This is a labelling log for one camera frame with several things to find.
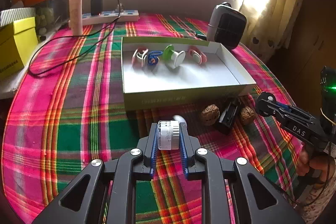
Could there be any grey desktop heater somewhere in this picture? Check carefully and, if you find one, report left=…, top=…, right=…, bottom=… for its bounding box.
left=207, top=2, right=247, bottom=50

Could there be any black rectangular battery pack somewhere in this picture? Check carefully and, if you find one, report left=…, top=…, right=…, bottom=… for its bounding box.
left=217, top=101, right=243, bottom=135

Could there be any brown walnut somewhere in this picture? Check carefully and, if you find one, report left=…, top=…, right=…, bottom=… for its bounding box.
left=240, top=106, right=256, bottom=125
left=200, top=105, right=220, bottom=126

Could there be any pink clip with grey pad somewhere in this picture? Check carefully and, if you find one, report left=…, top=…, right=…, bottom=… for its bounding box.
left=188, top=46, right=208, bottom=63

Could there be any yellow cardboard box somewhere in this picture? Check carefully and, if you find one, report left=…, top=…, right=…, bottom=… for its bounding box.
left=0, top=17, right=39, bottom=80

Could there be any white power strip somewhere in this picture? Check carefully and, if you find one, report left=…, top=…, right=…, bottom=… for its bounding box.
left=82, top=9, right=139, bottom=25

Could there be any green and white round spool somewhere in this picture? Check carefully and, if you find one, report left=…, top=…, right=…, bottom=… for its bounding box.
left=163, top=45, right=186, bottom=69

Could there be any white ribbed round cap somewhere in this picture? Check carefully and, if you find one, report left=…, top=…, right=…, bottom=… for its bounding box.
left=157, top=120, right=181, bottom=150

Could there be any cream curtain with hearts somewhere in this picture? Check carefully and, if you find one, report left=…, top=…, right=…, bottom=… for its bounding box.
left=236, top=0, right=310, bottom=64

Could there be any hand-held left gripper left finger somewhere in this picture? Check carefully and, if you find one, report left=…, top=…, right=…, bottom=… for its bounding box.
left=31, top=122, right=159, bottom=224

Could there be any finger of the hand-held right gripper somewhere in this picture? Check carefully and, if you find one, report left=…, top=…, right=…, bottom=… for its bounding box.
left=274, top=102, right=315, bottom=119
left=277, top=108, right=317, bottom=127

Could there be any plaid blanket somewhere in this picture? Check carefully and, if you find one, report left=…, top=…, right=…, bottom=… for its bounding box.
left=0, top=13, right=310, bottom=224

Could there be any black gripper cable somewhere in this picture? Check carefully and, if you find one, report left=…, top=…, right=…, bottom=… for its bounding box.
left=278, top=145, right=334, bottom=207

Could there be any black charger plug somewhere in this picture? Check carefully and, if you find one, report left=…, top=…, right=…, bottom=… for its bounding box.
left=91, top=0, right=103, bottom=16

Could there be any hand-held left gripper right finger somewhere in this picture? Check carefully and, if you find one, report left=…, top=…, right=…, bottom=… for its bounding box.
left=180, top=122, right=305, bottom=224

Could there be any green and white cardboard box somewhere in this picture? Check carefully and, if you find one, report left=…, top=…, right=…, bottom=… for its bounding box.
left=121, top=36, right=257, bottom=111

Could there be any brown wooden cabinet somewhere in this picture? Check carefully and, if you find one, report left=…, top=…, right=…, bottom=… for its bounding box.
left=283, top=0, right=336, bottom=72

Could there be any striped cardboard box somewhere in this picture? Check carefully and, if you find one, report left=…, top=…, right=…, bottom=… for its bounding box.
left=0, top=7, right=36, bottom=26

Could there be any cream cosmetic tube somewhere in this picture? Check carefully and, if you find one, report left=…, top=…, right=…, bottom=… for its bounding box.
left=69, top=0, right=84, bottom=35

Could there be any person's right hand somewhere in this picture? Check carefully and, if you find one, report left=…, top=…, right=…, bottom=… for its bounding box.
left=296, top=149, right=336, bottom=180

